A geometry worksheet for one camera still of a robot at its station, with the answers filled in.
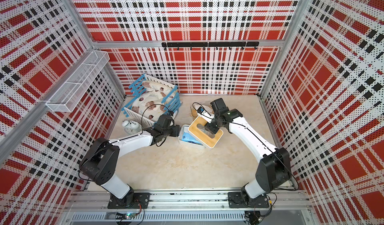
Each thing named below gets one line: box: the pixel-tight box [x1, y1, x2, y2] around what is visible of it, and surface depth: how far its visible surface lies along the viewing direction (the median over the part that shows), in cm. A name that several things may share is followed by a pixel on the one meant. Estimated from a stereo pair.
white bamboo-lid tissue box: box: [187, 115, 224, 148], surface depth 80 cm
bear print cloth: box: [131, 80, 175, 121], surface depth 107 cm
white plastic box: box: [177, 124, 206, 148], surface depth 92 cm
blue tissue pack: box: [181, 131, 204, 146], surface depth 92 cm
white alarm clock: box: [122, 119, 142, 136], surface depth 92 cm
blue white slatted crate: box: [121, 73, 182, 125], surface depth 106 cm
